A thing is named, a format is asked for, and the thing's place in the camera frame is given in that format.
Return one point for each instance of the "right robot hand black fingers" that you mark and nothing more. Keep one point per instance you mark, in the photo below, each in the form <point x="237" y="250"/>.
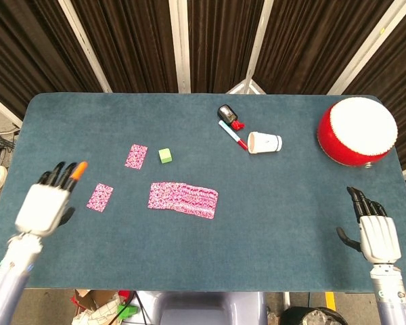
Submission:
<point x="379" y="237"/>

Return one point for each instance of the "left robot hand orange fingertip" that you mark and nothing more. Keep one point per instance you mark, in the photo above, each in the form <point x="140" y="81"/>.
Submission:
<point x="42" y="210"/>

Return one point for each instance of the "small pink cloth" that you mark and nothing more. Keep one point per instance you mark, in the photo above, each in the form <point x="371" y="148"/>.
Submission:
<point x="136" y="156"/>
<point x="100" y="197"/>

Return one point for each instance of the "large pink knitted cloth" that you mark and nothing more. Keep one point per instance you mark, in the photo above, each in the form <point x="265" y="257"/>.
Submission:
<point x="184" y="200"/>

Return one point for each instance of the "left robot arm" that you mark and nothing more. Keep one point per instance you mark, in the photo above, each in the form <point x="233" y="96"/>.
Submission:
<point x="10" y="274"/>

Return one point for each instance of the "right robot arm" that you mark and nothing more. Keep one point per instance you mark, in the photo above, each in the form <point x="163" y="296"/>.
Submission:
<point x="389" y="294"/>

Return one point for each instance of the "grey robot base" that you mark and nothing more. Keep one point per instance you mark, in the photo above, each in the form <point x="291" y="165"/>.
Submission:
<point x="203" y="308"/>

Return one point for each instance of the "red drum white skin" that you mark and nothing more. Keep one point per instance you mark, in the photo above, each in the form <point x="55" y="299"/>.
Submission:
<point x="345" y="145"/>

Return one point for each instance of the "black bin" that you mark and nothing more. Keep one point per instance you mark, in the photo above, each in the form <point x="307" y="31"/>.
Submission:
<point x="311" y="316"/>

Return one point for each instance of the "cardboard box with papers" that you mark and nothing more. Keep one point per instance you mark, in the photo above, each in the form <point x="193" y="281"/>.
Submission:
<point x="94" y="308"/>

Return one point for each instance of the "green plastic object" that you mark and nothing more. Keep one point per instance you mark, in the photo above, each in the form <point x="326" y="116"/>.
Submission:
<point x="128" y="311"/>

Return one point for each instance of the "green cube block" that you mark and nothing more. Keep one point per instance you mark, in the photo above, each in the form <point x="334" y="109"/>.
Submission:
<point x="165" y="156"/>

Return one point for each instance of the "white paper cup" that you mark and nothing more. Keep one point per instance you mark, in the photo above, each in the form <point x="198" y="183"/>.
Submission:
<point x="265" y="143"/>

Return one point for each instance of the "blue table mat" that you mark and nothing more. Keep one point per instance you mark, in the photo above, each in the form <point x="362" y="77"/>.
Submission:
<point x="203" y="250"/>

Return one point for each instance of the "white marker red cap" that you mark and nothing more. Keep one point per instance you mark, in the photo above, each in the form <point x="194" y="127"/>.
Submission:
<point x="231" y="133"/>

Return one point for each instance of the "small red clip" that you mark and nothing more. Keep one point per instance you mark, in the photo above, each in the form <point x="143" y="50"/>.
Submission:
<point x="237" y="125"/>

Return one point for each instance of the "brown curtain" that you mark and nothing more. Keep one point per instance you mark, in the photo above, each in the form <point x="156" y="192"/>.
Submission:
<point x="132" y="40"/>

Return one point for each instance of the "small black device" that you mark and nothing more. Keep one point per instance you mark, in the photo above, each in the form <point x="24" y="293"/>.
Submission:
<point x="226" y="112"/>

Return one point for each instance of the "white stand foot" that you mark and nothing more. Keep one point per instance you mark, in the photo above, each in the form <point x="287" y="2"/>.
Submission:
<point x="247" y="87"/>

